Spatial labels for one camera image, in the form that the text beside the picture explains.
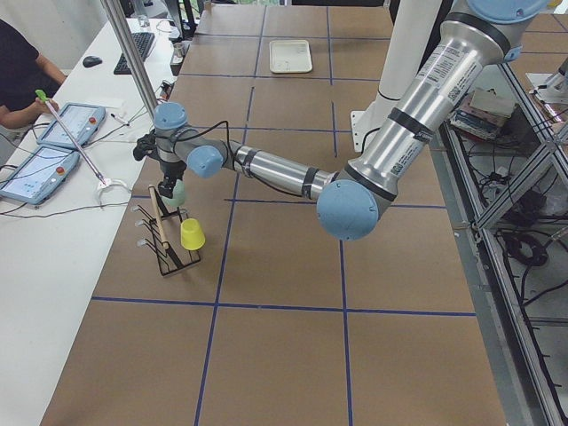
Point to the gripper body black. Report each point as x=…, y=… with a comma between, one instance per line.
x=169, y=169

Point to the pale green cup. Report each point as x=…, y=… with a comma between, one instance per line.
x=178, y=195

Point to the person in black shirt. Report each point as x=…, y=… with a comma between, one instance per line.
x=24, y=70

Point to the white bear tray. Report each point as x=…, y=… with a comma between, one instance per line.
x=290, y=57

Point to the camera cable black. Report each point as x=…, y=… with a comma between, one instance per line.
x=213, y=133

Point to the upper teach pendant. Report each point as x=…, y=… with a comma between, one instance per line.
x=81, y=119

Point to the black computer mouse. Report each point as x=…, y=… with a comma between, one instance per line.
x=91, y=61

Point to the stack of books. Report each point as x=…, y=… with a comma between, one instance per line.
x=482, y=114

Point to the lower teach pendant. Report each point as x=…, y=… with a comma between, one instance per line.
x=40, y=175

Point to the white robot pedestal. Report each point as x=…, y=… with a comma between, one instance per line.
x=415, y=35

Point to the pink grabber stick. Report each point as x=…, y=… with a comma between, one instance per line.
x=104, y=181

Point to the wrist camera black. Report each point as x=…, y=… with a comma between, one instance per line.
x=145, y=147

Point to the teach pendant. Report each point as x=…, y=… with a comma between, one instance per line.
x=40, y=175
x=81, y=119

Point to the yellow cup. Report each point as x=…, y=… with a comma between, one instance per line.
x=192, y=236

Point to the aluminium frame post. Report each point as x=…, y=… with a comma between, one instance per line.
x=122, y=32

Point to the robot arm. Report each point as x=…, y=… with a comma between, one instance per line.
x=474, y=34

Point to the black wire cup rack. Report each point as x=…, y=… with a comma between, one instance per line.
x=162, y=224

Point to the black marker pen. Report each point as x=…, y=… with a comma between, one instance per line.
x=120, y=120

